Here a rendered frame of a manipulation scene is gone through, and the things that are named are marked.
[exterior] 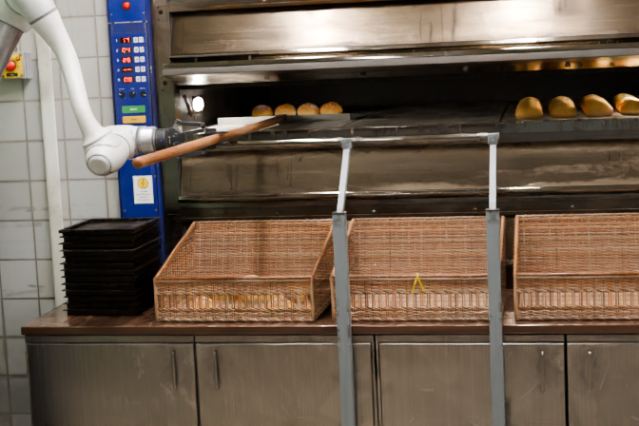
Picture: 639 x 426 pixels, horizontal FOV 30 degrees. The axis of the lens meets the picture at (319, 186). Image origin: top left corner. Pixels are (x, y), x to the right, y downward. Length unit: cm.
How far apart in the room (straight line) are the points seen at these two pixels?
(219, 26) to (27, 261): 119
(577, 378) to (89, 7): 221
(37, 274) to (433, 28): 178
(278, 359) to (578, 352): 96
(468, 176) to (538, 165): 25
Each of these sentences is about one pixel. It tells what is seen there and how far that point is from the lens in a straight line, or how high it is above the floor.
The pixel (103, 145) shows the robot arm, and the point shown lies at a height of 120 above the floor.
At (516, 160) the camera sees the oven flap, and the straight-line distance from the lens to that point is 430.
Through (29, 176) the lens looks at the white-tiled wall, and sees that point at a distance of 470.
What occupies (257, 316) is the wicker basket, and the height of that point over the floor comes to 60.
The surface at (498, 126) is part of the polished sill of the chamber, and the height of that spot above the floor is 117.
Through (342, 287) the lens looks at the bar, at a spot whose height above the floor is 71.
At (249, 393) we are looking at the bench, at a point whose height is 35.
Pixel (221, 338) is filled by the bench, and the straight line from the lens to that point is 398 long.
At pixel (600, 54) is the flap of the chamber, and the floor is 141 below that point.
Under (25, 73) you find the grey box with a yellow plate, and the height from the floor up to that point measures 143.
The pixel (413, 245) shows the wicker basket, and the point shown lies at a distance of 429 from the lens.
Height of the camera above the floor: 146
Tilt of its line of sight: 6 degrees down
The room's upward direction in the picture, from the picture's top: 3 degrees counter-clockwise
